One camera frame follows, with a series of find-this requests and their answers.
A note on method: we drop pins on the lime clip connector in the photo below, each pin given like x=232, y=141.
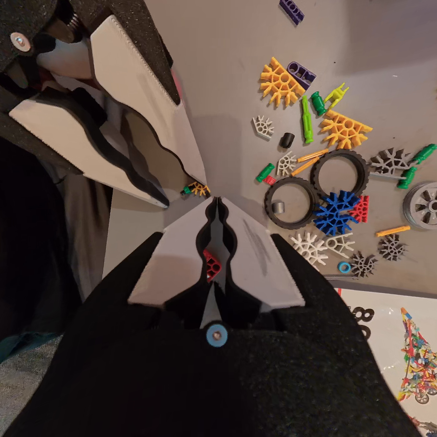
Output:
x=336, y=96

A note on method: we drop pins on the grey wheel hub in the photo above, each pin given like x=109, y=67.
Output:
x=421, y=205

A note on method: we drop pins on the thin grey rod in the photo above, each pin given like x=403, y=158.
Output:
x=341, y=277

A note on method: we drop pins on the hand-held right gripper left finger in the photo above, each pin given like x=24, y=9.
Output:
x=167, y=269

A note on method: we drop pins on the person's black top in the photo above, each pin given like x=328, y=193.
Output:
x=27, y=239

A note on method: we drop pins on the purple connector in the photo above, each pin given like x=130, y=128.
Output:
x=302, y=75
x=292, y=12

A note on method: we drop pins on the dark grey fan connector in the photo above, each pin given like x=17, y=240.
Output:
x=391, y=163

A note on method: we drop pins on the short dark green rod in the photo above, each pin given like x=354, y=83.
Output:
x=407, y=177
x=424, y=153
x=265, y=172
x=318, y=103

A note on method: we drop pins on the printed toy packaging bag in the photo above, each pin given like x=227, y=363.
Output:
x=375, y=358

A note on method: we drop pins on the small red clip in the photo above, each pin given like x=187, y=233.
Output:
x=271, y=180

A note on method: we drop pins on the small light grey connector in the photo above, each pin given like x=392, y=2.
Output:
x=286, y=164

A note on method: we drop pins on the yellow rod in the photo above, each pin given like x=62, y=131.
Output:
x=392, y=231
x=312, y=155
x=305, y=166

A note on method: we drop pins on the silver spacer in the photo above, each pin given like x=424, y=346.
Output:
x=279, y=207

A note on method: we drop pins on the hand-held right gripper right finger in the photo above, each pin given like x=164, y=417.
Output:
x=263, y=269

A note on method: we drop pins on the green clip connector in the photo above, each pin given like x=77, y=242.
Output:
x=186, y=190

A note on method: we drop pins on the black spacer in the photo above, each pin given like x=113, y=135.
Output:
x=286, y=140

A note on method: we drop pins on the small yellow connector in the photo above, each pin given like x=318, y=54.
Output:
x=199, y=189

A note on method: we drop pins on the red fan connector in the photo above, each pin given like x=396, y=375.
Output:
x=361, y=209

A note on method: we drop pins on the person's grey trousers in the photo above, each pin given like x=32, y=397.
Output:
x=88, y=239

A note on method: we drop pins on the dark grey snowflake connector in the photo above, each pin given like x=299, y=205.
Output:
x=392, y=247
x=363, y=264

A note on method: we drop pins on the light grey fan connector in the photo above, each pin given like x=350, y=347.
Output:
x=263, y=128

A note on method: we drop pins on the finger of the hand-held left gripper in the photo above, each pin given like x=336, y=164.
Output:
x=58, y=133
x=143, y=85

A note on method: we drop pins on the lime green rod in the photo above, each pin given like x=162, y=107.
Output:
x=307, y=119

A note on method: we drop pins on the black rubber tyre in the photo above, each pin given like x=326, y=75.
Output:
x=268, y=205
x=363, y=174

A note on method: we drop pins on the white fan connector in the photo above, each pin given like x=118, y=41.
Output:
x=339, y=245

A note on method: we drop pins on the red connector with rod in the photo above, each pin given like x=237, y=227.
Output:
x=212, y=265

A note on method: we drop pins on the white snowflake connector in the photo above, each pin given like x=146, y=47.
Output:
x=309, y=247

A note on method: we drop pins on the yellow fan connector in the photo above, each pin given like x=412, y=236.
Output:
x=346, y=129
x=281, y=83

